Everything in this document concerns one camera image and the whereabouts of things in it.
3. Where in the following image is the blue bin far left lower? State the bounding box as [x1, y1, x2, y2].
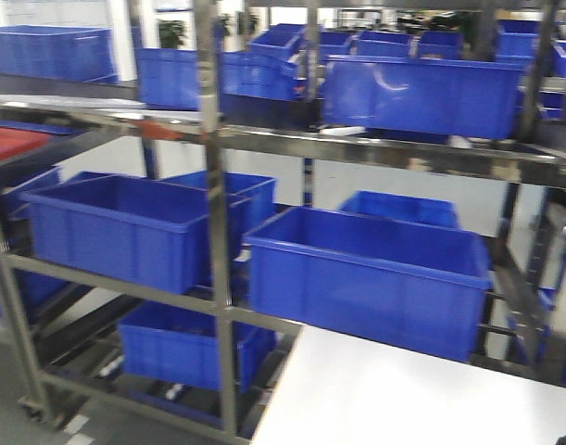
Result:
[19, 173, 246, 296]

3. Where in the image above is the blue bin lower shelf front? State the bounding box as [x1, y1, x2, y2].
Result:
[244, 207, 491, 362]

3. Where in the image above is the blue bin shelf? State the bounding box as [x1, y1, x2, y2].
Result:
[244, 207, 491, 362]
[338, 190, 460, 229]
[118, 301, 276, 393]
[321, 56, 522, 139]

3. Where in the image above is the blue bin lower shelf rear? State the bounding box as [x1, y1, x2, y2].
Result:
[338, 190, 460, 229]

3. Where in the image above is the blue bin bottom shelf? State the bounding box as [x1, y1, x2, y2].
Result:
[118, 301, 276, 393]

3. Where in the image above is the blue bin upper shelf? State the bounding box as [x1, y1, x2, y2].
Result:
[321, 56, 522, 139]

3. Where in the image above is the potted plant left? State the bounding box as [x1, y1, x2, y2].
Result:
[158, 19, 187, 49]

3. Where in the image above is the blue crate upper left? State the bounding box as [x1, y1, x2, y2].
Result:
[0, 25, 119, 83]

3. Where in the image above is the stainless steel shelf rack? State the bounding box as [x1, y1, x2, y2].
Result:
[0, 1, 566, 443]

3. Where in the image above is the red tray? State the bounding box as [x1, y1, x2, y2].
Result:
[0, 128, 50, 161]

